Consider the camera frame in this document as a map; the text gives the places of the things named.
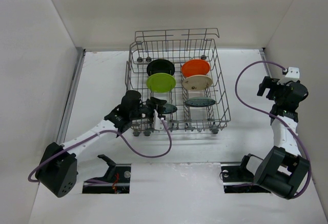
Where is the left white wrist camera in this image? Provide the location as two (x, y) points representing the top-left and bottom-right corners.
(153, 110), (166, 131)

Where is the orange plate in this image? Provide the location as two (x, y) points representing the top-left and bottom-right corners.
(181, 59), (210, 77)

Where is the blue floral plate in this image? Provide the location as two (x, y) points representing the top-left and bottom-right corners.
(184, 97), (216, 108)
(162, 103), (177, 114)

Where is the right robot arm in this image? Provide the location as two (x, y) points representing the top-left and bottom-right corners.
(240, 76), (311, 199)

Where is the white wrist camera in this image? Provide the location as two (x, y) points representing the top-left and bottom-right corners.
(277, 67), (300, 85)
(153, 110), (166, 131)

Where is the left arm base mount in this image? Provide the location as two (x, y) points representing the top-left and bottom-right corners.
(82, 154), (132, 194)

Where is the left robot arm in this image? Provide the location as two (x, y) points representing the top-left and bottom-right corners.
(28, 90), (177, 198)

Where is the black plate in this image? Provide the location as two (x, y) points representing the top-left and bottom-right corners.
(147, 59), (175, 76)

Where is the grey wire dish rack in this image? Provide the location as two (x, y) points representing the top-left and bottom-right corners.
(125, 28), (231, 134)

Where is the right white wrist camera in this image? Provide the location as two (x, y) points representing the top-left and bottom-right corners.
(277, 67), (300, 85)

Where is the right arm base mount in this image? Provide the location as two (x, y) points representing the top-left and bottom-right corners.
(219, 164), (270, 194)

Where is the lime green plate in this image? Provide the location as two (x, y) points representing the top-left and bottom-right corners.
(146, 73), (176, 93)

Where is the cream plate with markings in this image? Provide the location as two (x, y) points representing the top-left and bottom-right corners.
(182, 75), (213, 91)

